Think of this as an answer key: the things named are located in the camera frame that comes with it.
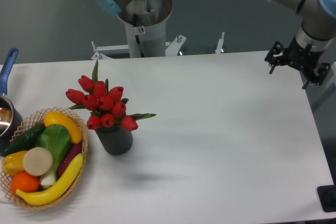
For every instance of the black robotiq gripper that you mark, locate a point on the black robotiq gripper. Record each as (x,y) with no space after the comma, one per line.
(303,57)

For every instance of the orange fruit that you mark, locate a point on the orange fruit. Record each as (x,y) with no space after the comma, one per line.
(24,182)

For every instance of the dark grey ribbed vase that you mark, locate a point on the dark grey ribbed vase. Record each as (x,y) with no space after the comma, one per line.
(115,140)

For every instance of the green cucumber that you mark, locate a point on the green cucumber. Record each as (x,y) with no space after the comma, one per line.
(25,141)

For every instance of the red tulip bouquet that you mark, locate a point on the red tulip bouquet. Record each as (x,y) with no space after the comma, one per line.
(107,106)

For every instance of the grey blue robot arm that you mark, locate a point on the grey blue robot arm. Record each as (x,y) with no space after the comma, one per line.
(318,21)

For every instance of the blue handled saucepan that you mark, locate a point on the blue handled saucepan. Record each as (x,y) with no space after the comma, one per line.
(10,117)

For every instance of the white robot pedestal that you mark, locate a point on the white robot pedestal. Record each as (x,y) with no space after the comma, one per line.
(145,27)

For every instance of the woven wicker basket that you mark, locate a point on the woven wicker basket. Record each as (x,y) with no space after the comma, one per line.
(29,122)

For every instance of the beige round bun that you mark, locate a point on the beige round bun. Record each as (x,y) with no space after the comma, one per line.
(37,161)

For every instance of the purple eggplant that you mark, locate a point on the purple eggplant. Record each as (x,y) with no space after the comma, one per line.
(74,150)

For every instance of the yellow banana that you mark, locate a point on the yellow banana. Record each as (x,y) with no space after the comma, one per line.
(61,186)

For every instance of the black box at table edge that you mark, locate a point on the black box at table edge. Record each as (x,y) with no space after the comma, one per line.
(327,197)

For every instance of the yellow bell pepper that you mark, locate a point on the yellow bell pepper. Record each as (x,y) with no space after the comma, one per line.
(12,164)

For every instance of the green bok choy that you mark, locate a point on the green bok choy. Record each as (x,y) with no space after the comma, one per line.
(56,139)

